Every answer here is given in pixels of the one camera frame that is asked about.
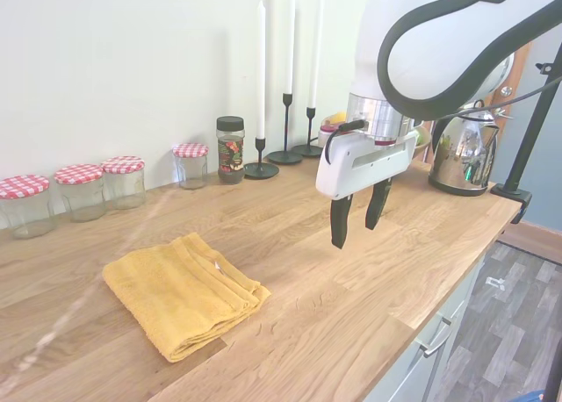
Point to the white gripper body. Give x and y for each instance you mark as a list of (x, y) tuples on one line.
[(351, 169)]

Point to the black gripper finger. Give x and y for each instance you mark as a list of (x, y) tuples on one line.
[(340, 222), (377, 204)]

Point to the yellow towel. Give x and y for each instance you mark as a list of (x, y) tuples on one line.
[(175, 288)]

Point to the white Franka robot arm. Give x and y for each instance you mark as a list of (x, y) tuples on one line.
[(417, 46)]

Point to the white counter cabinet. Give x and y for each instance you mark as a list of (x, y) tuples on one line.
[(421, 375)]

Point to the medium black candle holder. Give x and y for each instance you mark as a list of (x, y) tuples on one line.
[(307, 149)]

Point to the yellow pear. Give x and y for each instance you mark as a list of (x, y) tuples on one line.
[(338, 118)]

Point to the tall black candle holder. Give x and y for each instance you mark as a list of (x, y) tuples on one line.
[(285, 156)]

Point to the green apple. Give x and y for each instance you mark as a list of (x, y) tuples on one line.
[(423, 134)]

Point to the short black candle holder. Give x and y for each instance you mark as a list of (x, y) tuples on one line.
[(261, 169)]

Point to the shiny steel kettle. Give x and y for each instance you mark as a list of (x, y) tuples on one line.
[(461, 156)]

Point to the coffee jar black lid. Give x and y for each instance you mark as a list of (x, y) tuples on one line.
[(230, 152)]

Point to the tall white taper candle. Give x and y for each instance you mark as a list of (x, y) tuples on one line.
[(291, 38), (315, 51), (261, 68)]

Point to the black Ulanzi clamp stand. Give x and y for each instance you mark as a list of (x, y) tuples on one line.
[(511, 193)]

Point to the glass jar red checkered lid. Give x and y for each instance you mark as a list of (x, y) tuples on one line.
[(191, 167), (124, 184), (81, 195), (26, 209)]

